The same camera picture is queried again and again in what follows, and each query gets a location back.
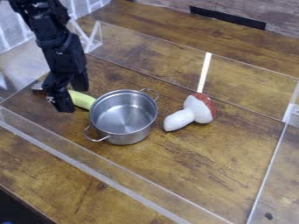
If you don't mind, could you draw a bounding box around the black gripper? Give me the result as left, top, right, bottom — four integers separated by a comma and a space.
22, 11, 89, 113

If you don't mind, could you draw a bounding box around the green handled metal spoon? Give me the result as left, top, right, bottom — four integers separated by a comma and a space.
32, 81, 96, 110

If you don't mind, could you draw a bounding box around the small steel pot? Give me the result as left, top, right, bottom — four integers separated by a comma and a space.
82, 88, 158, 145

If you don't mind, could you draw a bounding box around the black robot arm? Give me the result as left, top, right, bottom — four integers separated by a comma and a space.
8, 0, 89, 113

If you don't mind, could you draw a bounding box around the white red toy mushroom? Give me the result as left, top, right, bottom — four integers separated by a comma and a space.
162, 93, 216, 131

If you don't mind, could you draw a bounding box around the clear acrylic triangle bracket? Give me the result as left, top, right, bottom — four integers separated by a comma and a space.
68, 19, 102, 53

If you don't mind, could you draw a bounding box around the black wall slot strip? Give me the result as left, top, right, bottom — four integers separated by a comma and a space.
189, 6, 266, 30

